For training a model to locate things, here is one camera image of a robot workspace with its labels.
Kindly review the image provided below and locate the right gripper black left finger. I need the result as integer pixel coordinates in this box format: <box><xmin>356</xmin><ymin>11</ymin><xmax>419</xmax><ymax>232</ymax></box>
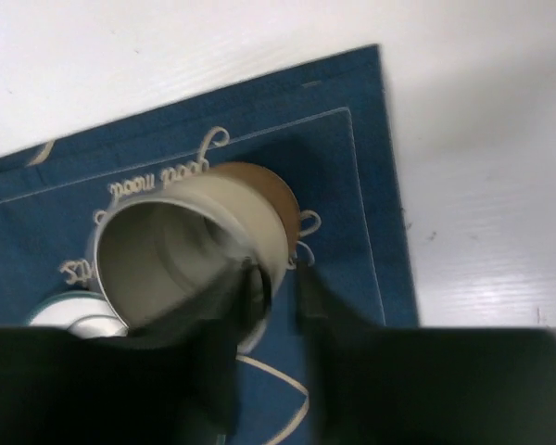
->
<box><xmin>0</xmin><ymin>261</ymin><xmax>259</xmax><ymax>444</ymax></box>

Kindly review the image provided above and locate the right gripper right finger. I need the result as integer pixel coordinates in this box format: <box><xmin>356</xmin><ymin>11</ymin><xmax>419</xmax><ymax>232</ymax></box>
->
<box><xmin>296</xmin><ymin>264</ymin><xmax>556</xmax><ymax>444</ymax></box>

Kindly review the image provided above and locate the white round plate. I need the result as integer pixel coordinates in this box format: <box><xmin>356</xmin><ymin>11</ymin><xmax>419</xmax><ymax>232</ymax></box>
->
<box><xmin>26</xmin><ymin>290</ymin><xmax>127</xmax><ymax>338</ymax></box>

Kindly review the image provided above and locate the metal cup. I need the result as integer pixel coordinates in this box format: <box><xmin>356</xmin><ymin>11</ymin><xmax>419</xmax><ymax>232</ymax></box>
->
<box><xmin>87</xmin><ymin>162</ymin><xmax>300</xmax><ymax>328</ymax></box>

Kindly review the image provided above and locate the dark blue cloth placemat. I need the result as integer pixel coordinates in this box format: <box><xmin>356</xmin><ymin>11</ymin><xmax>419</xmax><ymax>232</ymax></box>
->
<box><xmin>0</xmin><ymin>45</ymin><xmax>418</xmax><ymax>444</ymax></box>

